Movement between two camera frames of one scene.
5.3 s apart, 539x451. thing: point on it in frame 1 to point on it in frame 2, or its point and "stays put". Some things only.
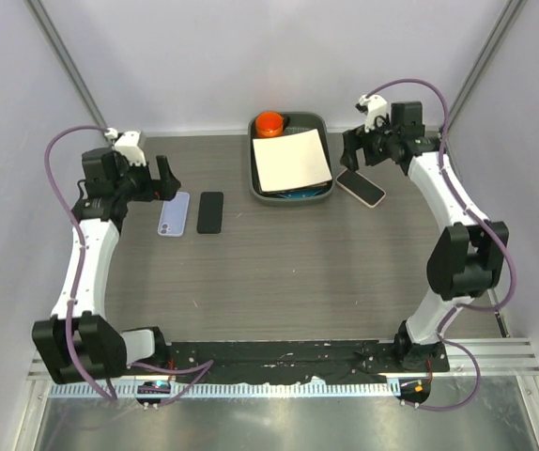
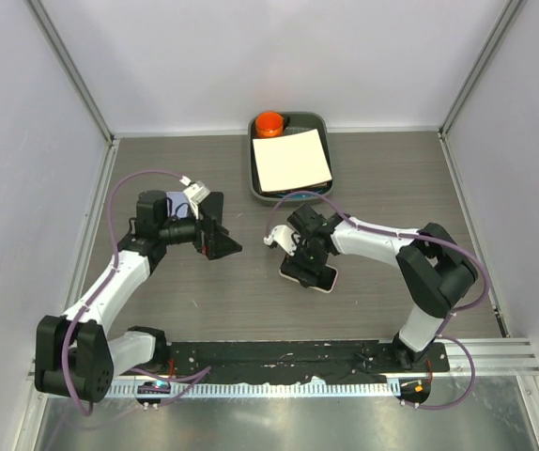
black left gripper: [162, 189] to [212, 240]
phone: [361, 187] to [325, 281]
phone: [174, 215] stays put
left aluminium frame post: [53, 40] stays put
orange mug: [269, 124] stays put
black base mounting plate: [279, 361] stays put
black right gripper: [352, 140] to [300, 263]
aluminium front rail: [489, 356] stays put
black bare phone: [209, 217] stays put
